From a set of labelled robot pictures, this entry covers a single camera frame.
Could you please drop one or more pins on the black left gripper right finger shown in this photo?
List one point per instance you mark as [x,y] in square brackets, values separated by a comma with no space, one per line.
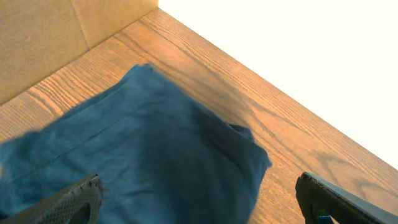
[323,202]

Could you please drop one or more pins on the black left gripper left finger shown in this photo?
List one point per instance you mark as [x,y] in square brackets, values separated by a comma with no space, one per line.
[78,203]

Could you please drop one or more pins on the navy blue shorts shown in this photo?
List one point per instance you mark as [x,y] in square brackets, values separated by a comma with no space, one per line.
[162,157]

